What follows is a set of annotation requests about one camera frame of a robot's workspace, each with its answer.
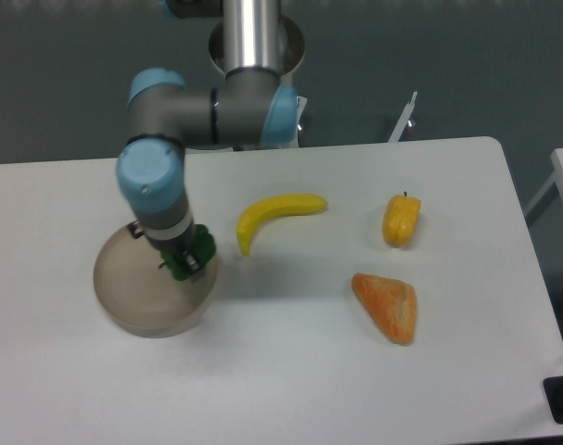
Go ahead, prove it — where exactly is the beige round plate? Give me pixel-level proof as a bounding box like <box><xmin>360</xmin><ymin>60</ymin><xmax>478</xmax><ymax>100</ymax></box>
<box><xmin>94</xmin><ymin>225</ymin><xmax>218</xmax><ymax>338</ymax></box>

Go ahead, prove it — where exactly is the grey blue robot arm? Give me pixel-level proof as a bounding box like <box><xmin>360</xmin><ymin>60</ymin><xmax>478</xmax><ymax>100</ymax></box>
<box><xmin>116</xmin><ymin>1</ymin><xmax>298</xmax><ymax>281</ymax></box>

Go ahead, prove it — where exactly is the yellow toy bell pepper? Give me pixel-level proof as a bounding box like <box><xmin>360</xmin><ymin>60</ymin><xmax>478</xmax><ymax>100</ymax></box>
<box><xmin>382</xmin><ymin>192</ymin><xmax>421</xmax><ymax>248</ymax></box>

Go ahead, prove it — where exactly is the yellow toy banana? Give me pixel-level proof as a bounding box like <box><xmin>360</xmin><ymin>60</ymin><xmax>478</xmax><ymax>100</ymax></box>
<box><xmin>236</xmin><ymin>193</ymin><xmax>327</xmax><ymax>256</ymax></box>

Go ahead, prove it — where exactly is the orange toy fruit wedge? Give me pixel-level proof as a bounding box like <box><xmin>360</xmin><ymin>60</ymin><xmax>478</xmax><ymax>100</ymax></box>
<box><xmin>351</xmin><ymin>273</ymin><xmax>417</xmax><ymax>345</ymax></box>

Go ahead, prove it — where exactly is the green toy bell pepper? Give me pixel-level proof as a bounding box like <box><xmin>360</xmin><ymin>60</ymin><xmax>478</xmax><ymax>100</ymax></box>
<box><xmin>158</xmin><ymin>224</ymin><xmax>216</xmax><ymax>282</ymax></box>

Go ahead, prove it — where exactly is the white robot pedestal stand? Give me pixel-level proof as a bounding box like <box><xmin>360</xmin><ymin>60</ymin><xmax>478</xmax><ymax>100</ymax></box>
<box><xmin>209</xmin><ymin>16</ymin><xmax>417</xmax><ymax>148</ymax></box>

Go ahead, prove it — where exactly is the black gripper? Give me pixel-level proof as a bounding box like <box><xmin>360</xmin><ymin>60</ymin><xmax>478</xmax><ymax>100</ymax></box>
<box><xmin>126</xmin><ymin>221</ymin><xmax>205</xmax><ymax>281</ymax></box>

